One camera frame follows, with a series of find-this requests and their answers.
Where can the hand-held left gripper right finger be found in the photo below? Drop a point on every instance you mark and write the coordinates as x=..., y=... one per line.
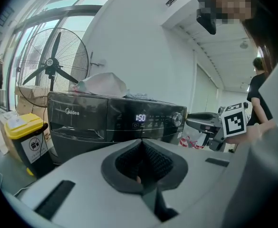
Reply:
x=200, y=174

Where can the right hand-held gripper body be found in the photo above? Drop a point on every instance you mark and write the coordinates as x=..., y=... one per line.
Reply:
x=233, y=122

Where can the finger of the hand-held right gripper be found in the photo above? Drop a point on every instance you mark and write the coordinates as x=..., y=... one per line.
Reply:
x=200, y=119

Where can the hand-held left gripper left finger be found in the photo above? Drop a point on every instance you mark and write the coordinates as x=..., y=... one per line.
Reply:
x=81, y=186

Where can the brushed silver metal control knob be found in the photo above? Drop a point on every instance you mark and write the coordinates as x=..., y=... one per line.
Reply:
x=177, y=119

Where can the black washing machine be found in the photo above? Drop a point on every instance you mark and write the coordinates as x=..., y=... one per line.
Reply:
x=86, y=117

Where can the person's right forearm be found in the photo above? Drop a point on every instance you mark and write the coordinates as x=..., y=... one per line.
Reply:
x=267, y=129

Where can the checkered cloth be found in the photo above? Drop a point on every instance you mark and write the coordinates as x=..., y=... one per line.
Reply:
x=141, y=96

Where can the yellow and black toolbox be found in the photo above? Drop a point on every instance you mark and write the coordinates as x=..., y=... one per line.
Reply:
x=27, y=136

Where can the round ceiling lamp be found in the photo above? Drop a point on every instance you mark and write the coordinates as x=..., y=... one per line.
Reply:
x=243, y=44

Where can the plain brown cardboard box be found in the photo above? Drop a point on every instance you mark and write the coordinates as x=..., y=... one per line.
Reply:
x=27, y=98

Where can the person's head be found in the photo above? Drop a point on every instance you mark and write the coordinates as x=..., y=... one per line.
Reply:
x=229, y=3

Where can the black framed glass window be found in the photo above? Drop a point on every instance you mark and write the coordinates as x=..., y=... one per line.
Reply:
x=34, y=20

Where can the black head-worn camera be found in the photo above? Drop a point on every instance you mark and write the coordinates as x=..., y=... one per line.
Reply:
x=206, y=20

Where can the black pedestal fan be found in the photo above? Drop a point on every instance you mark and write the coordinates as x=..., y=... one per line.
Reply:
x=50, y=63

